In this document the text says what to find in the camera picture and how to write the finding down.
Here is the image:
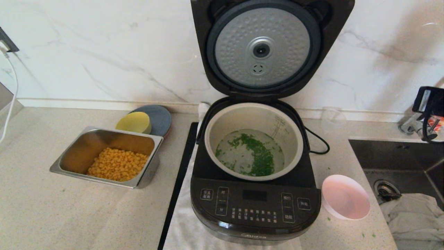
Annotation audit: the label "black wall socket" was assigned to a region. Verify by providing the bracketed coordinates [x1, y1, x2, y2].
[0, 26, 21, 53]

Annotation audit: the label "white cable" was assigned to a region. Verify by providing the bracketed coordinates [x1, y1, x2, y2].
[0, 42, 20, 144]

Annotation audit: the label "clear glass cup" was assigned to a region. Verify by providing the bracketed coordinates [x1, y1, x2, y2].
[321, 107, 347, 131]

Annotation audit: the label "metal sink drain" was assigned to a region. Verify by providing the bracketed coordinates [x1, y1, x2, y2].
[374, 180, 402, 202]

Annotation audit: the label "stainless steel tray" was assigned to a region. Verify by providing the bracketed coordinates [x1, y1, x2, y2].
[49, 126, 164, 189]

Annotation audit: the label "black rice cooker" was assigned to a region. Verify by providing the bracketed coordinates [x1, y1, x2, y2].
[190, 97, 322, 244]

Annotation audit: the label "chrome faucet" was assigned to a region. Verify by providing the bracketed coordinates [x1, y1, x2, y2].
[399, 113, 439, 139]

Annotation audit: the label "black power cord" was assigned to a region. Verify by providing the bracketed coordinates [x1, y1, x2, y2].
[305, 127, 330, 155]

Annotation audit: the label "yellow small bowl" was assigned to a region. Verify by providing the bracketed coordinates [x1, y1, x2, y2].
[116, 112, 152, 135]

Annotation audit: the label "white towel under cooker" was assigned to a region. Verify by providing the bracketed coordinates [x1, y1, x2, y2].
[163, 103, 302, 250]

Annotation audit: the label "white crumpled cloth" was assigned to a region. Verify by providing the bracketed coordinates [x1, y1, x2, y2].
[380, 193, 444, 250]

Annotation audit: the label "grey inner pot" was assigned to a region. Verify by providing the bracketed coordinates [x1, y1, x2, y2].
[204, 102, 304, 181]

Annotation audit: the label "white round bowl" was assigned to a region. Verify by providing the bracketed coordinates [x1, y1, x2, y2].
[322, 174, 371, 221]

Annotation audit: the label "blue-grey round plate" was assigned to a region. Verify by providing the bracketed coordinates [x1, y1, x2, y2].
[129, 105, 172, 138]

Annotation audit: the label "chopped green vegetables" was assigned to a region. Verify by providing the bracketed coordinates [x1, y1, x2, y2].
[216, 132, 285, 176]

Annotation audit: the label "black rice cooker lid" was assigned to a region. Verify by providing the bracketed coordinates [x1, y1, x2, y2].
[190, 0, 356, 99]

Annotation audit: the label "grey appliance edge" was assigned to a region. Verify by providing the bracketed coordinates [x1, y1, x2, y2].
[0, 82, 25, 131]

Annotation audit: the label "stainless steel sink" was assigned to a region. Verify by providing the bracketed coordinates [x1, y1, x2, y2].
[349, 139, 444, 210]

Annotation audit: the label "yellow corn kernels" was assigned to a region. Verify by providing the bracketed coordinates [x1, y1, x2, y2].
[87, 147, 150, 182]

